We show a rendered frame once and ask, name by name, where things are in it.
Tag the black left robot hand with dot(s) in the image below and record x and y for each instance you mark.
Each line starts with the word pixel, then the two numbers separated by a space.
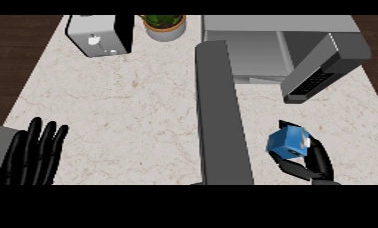
pixel 33 158

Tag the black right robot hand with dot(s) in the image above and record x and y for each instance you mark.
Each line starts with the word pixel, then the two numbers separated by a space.
pixel 318 158

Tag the blue milk carton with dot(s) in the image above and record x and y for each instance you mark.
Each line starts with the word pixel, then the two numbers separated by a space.
pixel 288 143

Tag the dark grey microwave door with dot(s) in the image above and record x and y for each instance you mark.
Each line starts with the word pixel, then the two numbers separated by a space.
pixel 219 115

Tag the grey microwave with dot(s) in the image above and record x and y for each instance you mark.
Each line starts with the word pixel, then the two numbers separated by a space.
pixel 296 55

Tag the silver toaster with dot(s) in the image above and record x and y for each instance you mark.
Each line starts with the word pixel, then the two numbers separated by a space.
pixel 101 35

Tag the potted green plant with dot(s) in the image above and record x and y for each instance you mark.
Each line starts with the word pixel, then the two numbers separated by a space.
pixel 164 27

